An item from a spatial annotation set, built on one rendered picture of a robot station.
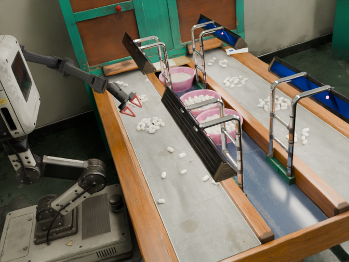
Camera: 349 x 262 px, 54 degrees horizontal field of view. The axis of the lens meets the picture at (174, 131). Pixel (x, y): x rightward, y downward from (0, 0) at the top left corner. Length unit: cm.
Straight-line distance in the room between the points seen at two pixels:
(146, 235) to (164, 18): 177
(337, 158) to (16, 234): 165
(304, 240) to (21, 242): 137
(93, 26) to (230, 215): 172
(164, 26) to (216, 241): 181
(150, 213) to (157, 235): 12
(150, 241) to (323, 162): 85
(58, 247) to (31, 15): 214
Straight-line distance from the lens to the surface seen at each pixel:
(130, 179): 163
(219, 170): 110
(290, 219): 151
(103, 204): 199
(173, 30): 274
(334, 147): 179
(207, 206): 147
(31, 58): 198
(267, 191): 162
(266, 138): 178
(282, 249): 139
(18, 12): 337
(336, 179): 162
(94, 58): 269
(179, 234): 139
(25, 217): 214
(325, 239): 151
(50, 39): 343
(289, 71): 168
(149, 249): 134
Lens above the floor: 180
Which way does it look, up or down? 33 degrees down
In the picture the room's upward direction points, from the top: 10 degrees counter-clockwise
